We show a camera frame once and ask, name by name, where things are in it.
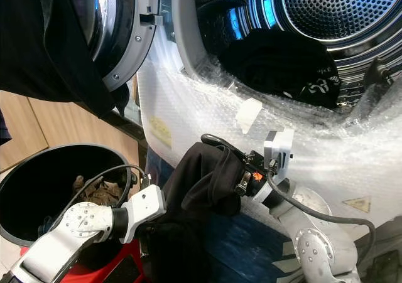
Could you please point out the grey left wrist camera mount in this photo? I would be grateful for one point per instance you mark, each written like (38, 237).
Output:
(146, 208)

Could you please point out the round grey washer door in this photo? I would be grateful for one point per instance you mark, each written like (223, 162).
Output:
(139, 38)

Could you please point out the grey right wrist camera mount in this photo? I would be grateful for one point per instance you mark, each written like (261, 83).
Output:
(279, 148)

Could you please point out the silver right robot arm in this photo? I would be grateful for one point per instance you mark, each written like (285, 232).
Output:
(314, 245)

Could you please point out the dark brown garment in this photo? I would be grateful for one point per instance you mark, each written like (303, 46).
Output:
(207, 182)

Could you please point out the large black hanging garment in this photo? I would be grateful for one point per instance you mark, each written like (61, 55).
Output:
(50, 38)

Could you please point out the clear bubble wrap sheet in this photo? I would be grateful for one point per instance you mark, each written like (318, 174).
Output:
(195, 117)

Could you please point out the black drum lifter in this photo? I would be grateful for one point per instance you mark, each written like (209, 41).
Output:
(218, 8)
(377, 74)

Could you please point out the red plastic stool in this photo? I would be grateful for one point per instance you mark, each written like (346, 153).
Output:
(100, 273)

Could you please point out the yellow rectangular sticker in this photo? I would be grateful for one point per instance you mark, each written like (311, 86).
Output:
(161, 132)

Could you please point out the white front-load washing machine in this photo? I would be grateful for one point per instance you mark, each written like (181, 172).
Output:
(333, 7)

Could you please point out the light wooden cabinet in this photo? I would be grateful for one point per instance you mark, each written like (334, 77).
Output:
(63, 129)

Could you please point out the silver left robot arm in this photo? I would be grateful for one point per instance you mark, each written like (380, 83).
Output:
(81, 226)

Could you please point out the black round laundry bucket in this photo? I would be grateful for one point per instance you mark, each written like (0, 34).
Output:
(31, 182)

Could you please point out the yellow triangle warning sticker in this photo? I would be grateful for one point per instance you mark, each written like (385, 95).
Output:
(357, 204)

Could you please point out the blue denim cloth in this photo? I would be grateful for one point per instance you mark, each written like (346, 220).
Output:
(51, 228)

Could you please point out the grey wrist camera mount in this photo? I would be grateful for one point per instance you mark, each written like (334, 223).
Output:
(146, 208)
(279, 148)

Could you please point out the brown crumpled cloth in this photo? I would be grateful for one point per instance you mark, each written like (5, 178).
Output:
(94, 192)

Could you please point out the black ledge strip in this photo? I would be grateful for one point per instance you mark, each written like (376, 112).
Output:
(110, 120)

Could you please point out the black garment with white print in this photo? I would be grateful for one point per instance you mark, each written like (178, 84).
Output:
(273, 63)

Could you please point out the white tape piece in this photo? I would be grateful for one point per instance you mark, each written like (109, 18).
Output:
(249, 115)

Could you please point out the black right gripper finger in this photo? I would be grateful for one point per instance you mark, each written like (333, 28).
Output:
(223, 146)

